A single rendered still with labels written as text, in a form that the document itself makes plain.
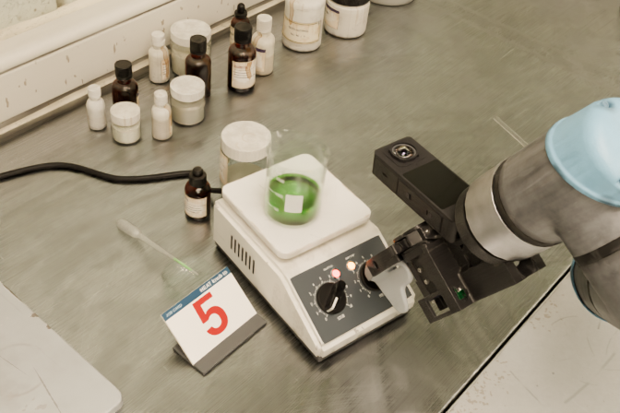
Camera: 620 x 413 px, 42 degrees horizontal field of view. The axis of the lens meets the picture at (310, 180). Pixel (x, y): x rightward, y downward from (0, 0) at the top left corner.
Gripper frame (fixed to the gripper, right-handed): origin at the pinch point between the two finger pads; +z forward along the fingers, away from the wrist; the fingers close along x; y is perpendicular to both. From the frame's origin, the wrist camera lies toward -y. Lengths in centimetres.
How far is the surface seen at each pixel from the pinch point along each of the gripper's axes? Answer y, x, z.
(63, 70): -42, -12, 26
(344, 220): -5.6, -0.4, 0.9
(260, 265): -5.6, -9.3, 4.9
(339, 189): -9.1, 2.2, 2.9
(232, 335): -0.8, -14.4, 7.7
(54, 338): -8.5, -29.3, 11.5
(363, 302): 2.7, -2.5, 1.8
